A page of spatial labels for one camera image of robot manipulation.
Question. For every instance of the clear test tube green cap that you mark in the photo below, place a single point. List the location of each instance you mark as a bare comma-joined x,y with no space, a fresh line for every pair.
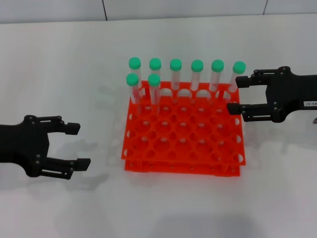
239,67
175,64
197,65
132,79
135,62
155,64
217,65
154,79

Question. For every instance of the orange test tube rack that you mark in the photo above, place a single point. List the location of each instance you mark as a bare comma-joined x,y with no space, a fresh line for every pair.
183,150

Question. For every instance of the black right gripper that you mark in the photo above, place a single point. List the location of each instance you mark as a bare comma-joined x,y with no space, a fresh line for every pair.
294,94

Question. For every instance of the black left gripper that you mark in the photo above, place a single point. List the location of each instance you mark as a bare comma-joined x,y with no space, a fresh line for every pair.
22,143

